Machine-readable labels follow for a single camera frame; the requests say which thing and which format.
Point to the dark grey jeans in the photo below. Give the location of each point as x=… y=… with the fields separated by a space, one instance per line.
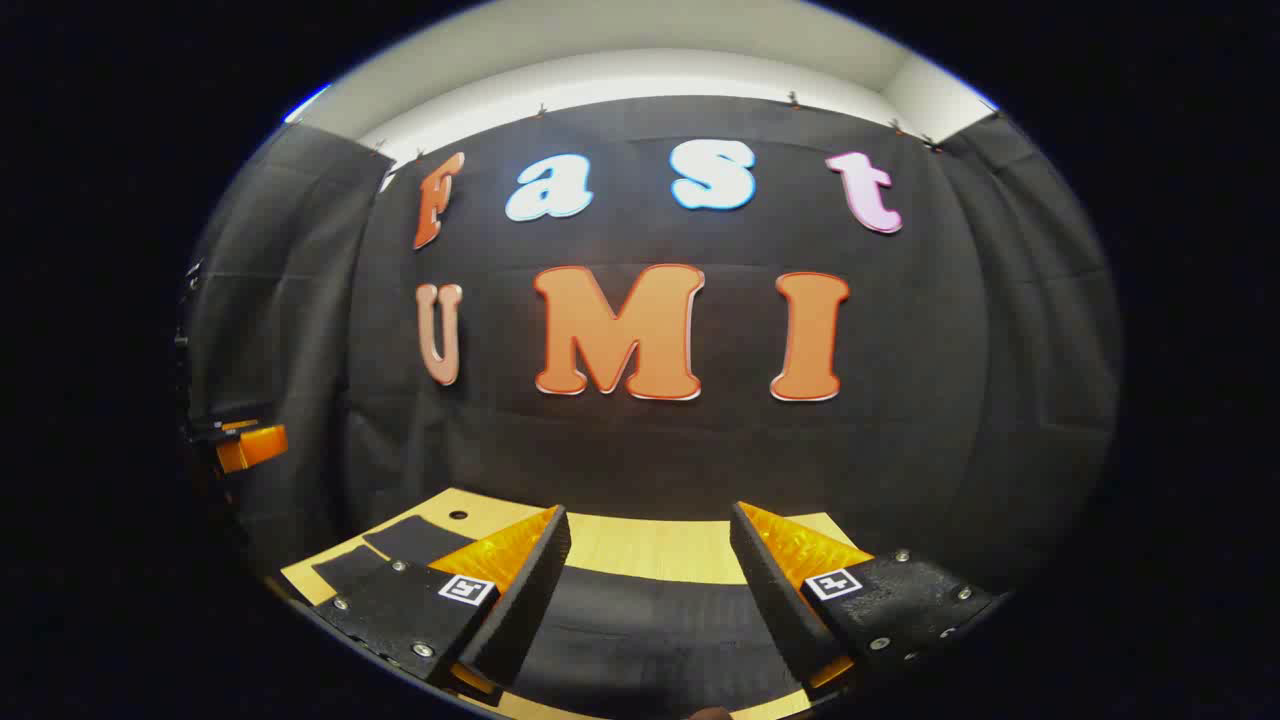
x=650 y=630

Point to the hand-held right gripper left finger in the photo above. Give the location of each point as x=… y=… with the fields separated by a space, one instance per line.
x=525 y=590

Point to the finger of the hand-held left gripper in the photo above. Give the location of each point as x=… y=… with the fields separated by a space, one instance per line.
x=250 y=447

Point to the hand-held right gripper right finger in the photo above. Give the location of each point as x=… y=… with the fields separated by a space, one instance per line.
x=775 y=590

